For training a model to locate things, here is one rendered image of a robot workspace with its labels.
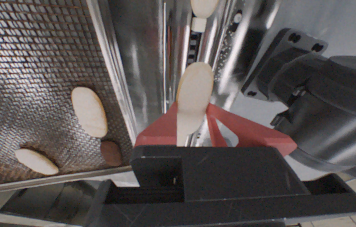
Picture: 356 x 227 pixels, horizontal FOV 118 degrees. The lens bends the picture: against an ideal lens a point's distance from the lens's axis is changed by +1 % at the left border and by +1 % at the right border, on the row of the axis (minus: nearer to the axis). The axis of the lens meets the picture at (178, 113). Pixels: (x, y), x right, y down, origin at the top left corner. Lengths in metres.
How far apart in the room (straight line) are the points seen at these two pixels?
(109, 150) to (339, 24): 0.45
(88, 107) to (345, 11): 0.39
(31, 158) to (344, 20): 0.57
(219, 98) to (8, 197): 2.78
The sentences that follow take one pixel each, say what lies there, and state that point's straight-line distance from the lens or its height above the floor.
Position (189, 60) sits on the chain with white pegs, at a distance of 0.20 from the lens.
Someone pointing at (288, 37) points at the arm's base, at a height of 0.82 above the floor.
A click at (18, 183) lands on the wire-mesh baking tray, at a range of 0.48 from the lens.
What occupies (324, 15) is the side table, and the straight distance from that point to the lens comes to 0.31.
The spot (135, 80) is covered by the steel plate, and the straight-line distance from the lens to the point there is 0.24.
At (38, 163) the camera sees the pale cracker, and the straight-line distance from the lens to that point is 0.35.
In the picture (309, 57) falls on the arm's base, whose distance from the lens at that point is 0.25.
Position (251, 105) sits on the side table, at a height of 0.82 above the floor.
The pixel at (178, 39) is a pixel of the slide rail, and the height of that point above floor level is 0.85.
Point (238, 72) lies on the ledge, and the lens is 0.20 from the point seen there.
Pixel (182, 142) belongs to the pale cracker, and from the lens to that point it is 0.30.
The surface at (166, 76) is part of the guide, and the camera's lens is 0.18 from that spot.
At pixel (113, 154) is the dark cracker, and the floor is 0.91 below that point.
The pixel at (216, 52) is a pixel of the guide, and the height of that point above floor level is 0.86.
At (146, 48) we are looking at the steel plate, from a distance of 0.22.
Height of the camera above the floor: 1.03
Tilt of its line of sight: 49 degrees down
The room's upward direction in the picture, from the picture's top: 177 degrees clockwise
